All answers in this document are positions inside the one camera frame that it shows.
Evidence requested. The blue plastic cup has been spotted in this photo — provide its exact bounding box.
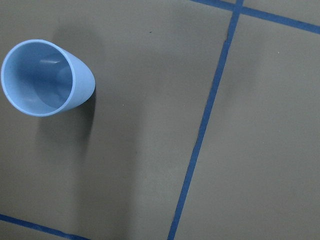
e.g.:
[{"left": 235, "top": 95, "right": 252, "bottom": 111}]
[{"left": 0, "top": 39, "right": 96, "bottom": 117}]

